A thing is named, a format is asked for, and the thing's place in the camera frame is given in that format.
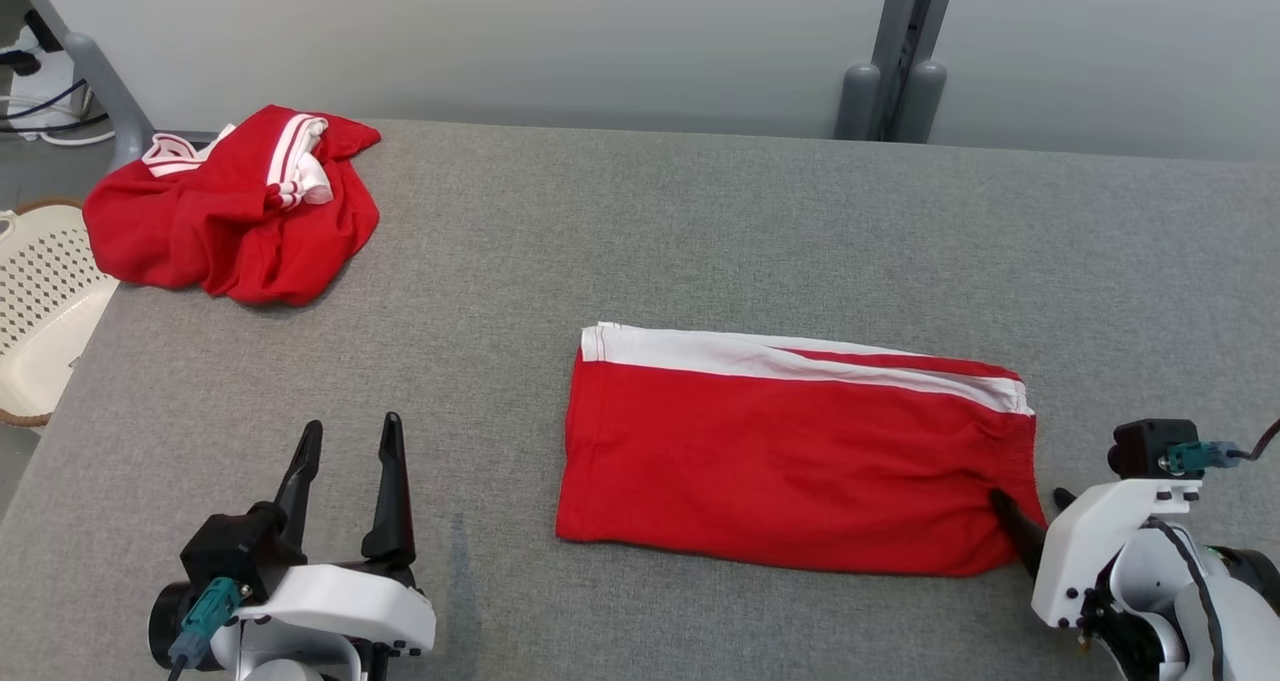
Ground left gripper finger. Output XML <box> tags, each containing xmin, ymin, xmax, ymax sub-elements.
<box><xmin>275</xmin><ymin>421</ymin><xmax>323</xmax><ymax>552</ymax></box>
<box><xmin>362</xmin><ymin>413</ymin><xmax>416</xmax><ymax>567</ymax></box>

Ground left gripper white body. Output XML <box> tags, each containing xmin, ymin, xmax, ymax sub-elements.
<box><xmin>212</xmin><ymin>561</ymin><xmax>437</xmax><ymax>681</ymax></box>

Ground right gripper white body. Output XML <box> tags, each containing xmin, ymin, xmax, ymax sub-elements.
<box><xmin>1032</xmin><ymin>476</ymin><xmax>1201</xmax><ymax>630</ymax></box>

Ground red shorts white stripe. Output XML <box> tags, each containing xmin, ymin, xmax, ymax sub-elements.
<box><xmin>555</xmin><ymin>321</ymin><xmax>1048</xmax><ymax>577</ymax></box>

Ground red basketball jersey white sleeves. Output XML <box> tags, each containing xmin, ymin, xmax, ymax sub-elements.
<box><xmin>82</xmin><ymin>104</ymin><xmax>383</xmax><ymax>308</ymax></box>

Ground cream perforated laundry basket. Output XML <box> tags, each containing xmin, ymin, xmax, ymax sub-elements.
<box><xmin>0</xmin><ymin>198</ymin><xmax>121</xmax><ymax>429</ymax></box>

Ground white power strip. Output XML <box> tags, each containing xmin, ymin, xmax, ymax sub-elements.
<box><xmin>0</xmin><ymin>46</ymin><xmax>89</xmax><ymax>144</ymax></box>

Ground black power plug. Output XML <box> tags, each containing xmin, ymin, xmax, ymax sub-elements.
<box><xmin>0</xmin><ymin>9</ymin><xmax>63</xmax><ymax>76</ymax></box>

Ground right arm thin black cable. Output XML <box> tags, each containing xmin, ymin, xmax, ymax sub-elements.
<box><xmin>1145</xmin><ymin>519</ymin><xmax>1226</xmax><ymax>681</ymax></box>

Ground left camera cable teal plug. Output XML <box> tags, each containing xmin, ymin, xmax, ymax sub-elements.
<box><xmin>165</xmin><ymin>576</ymin><xmax>241</xmax><ymax>681</ymax></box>

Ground camera cable teal plug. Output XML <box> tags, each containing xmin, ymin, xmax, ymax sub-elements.
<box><xmin>165</xmin><ymin>576</ymin><xmax>241</xmax><ymax>681</ymax></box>
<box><xmin>1165</xmin><ymin>416</ymin><xmax>1280</xmax><ymax>474</ymax></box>

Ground right camera cable teal plug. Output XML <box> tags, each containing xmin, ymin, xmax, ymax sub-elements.
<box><xmin>1165</xmin><ymin>416</ymin><xmax>1280</xmax><ymax>474</ymax></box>

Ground white floor cable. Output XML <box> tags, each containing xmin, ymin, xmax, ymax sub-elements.
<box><xmin>38</xmin><ymin>126</ymin><xmax>117</xmax><ymax>149</ymax></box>

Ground black floor cable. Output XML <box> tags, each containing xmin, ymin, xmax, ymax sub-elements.
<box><xmin>0</xmin><ymin>79</ymin><xmax>111</xmax><ymax>136</ymax></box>

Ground grey tubular frame leg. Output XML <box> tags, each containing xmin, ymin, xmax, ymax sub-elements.
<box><xmin>0</xmin><ymin>0</ymin><xmax>156</xmax><ymax>172</ymax></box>

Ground grey partition post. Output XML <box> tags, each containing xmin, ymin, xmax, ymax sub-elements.
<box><xmin>835</xmin><ymin>0</ymin><xmax>963</xmax><ymax>144</ymax></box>

